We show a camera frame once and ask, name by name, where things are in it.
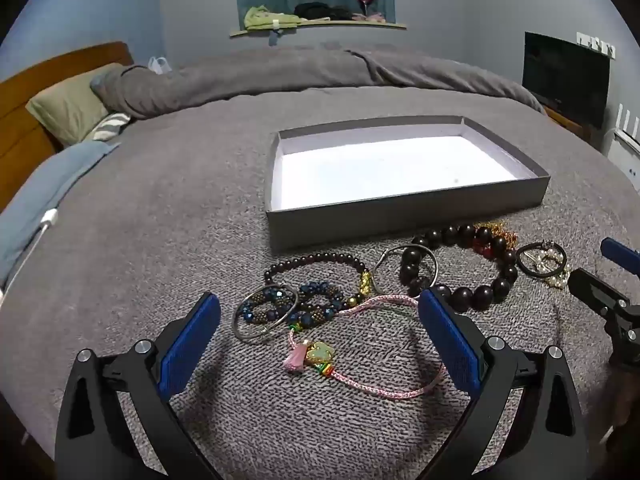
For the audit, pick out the black cloth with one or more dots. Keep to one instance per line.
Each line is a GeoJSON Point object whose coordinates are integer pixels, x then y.
{"type": "Point", "coordinates": [320, 10]}

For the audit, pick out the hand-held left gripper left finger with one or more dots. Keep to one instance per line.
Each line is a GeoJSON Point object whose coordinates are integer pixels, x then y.
{"type": "Point", "coordinates": [192, 340]}

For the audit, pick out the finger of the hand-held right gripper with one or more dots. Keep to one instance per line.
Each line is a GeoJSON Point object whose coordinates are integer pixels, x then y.
{"type": "Point", "coordinates": [592, 287]}
{"type": "Point", "coordinates": [620, 251]}

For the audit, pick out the gold pearl brooch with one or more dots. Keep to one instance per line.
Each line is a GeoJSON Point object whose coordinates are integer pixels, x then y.
{"type": "Point", "coordinates": [556, 280]}

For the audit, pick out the silver bangle with clasp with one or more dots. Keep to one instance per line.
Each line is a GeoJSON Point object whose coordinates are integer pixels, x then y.
{"type": "Point", "coordinates": [262, 331]}

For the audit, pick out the olive green pillow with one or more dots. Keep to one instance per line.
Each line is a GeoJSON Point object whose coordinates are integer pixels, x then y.
{"type": "Point", "coordinates": [70, 105]}

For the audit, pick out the wooden headboard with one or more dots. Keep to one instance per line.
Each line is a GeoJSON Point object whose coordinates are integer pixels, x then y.
{"type": "Point", "coordinates": [30, 80]}

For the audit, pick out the wooden windowsill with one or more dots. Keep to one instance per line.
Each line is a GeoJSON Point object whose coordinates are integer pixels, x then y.
{"type": "Point", "coordinates": [325, 27]}

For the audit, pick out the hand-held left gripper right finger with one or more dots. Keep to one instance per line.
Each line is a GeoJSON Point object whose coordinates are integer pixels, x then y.
{"type": "Point", "coordinates": [450, 345]}

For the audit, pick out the white wall hooks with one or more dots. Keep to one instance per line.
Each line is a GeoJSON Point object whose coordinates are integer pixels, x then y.
{"type": "Point", "coordinates": [597, 45]}

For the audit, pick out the person's right forearm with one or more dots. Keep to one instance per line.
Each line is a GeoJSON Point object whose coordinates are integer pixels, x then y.
{"type": "Point", "coordinates": [625, 400]}

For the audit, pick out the white plastic bag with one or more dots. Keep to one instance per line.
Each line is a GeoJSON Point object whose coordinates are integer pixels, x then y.
{"type": "Point", "coordinates": [159, 65]}

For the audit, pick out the striped pillow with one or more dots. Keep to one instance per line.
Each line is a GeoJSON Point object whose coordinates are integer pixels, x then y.
{"type": "Point", "coordinates": [107, 127]}

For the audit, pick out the thin silver bangle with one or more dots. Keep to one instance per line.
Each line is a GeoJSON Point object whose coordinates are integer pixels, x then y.
{"type": "Point", "coordinates": [384, 256]}

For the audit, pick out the grey duvet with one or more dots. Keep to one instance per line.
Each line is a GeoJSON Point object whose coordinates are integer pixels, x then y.
{"type": "Point", "coordinates": [300, 70]}

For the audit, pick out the blue blanket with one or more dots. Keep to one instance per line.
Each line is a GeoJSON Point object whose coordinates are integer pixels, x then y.
{"type": "Point", "coordinates": [45, 185]}

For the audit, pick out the wooden television stand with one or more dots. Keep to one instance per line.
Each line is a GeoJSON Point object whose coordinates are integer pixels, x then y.
{"type": "Point", "coordinates": [570, 122]}

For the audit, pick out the grey bedspread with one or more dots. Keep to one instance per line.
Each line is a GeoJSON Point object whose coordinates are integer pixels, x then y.
{"type": "Point", "coordinates": [175, 200]}

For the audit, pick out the grey cardboard box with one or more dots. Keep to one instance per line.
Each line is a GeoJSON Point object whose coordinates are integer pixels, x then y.
{"type": "Point", "coordinates": [400, 210]}

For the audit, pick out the pink cloth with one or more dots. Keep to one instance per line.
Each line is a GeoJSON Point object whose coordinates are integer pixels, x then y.
{"type": "Point", "coordinates": [370, 18]}

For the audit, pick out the black television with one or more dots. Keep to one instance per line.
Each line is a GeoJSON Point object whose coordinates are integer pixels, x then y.
{"type": "Point", "coordinates": [565, 75]}

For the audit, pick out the green cloth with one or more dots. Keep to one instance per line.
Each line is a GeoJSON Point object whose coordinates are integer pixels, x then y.
{"type": "Point", "coordinates": [265, 17]}

